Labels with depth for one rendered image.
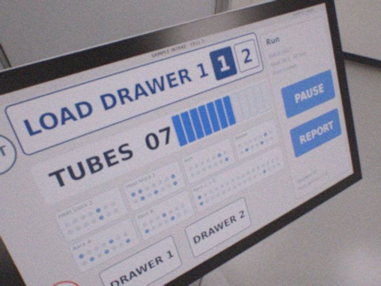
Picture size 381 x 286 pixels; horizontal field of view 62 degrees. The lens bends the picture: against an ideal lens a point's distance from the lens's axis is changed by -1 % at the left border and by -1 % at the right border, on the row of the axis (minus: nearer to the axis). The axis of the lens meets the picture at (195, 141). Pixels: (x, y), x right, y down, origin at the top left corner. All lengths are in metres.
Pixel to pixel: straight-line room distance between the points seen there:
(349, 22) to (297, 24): 2.03
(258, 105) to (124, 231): 0.23
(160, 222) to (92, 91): 0.17
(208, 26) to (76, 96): 0.17
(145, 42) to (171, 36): 0.03
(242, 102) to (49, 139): 0.23
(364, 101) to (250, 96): 2.01
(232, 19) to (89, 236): 0.30
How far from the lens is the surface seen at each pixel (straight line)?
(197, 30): 0.39
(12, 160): 0.35
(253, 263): 1.51
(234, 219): 0.44
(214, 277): 1.42
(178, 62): 0.37
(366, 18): 2.50
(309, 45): 0.49
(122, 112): 0.35
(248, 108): 0.42
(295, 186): 0.49
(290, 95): 0.46
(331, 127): 0.53
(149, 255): 0.40
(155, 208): 0.38
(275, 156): 0.46
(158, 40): 0.37
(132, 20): 1.19
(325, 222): 1.70
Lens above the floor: 1.39
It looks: 51 degrees down
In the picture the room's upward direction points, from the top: 6 degrees clockwise
